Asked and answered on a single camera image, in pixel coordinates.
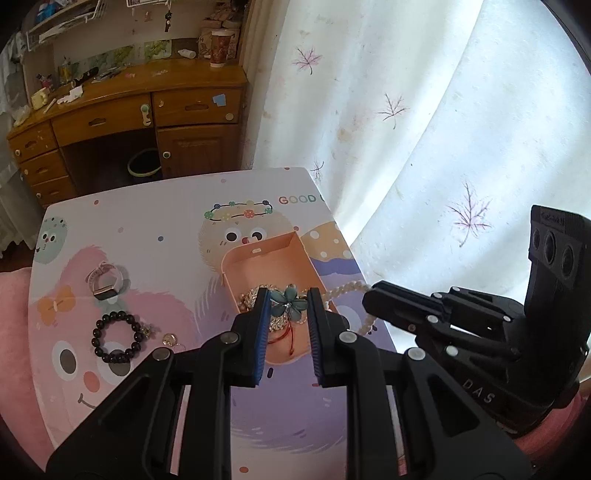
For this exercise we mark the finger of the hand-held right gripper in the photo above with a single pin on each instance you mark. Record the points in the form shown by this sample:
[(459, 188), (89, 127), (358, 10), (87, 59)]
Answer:
[(415, 295), (397, 314)]

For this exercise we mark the red paper cup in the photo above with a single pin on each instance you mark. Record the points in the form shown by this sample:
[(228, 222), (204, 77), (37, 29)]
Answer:
[(221, 48)]

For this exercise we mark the green wall picture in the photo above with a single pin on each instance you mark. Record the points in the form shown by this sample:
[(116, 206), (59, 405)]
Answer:
[(124, 54)]

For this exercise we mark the black trash bin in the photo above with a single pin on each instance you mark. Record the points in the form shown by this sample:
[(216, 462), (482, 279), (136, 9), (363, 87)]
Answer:
[(143, 170)]

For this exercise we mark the yellow toy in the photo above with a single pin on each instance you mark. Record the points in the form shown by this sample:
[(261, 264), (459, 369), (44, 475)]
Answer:
[(39, 99)]

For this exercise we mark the pink jewellery box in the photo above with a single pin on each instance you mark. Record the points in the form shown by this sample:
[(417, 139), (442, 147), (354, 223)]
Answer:
[(258, 267)]

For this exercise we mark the pink blanket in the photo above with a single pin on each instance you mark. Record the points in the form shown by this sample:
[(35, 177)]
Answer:
[(16, 350)]

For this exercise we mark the blue flower hair clip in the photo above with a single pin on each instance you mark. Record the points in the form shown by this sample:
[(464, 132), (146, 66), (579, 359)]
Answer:
[(288, 301)]

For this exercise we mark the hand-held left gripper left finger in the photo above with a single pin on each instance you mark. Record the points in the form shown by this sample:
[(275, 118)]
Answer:
[(260, 333)]

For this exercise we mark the white leaf print curtain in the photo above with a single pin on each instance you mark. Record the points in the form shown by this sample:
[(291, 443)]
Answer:
[(415, 138)]

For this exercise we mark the wooden desk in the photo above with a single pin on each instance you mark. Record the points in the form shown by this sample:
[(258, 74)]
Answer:
[(115, 120)]

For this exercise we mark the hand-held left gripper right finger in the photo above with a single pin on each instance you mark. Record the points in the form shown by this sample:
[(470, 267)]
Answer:
[(316, 337)]

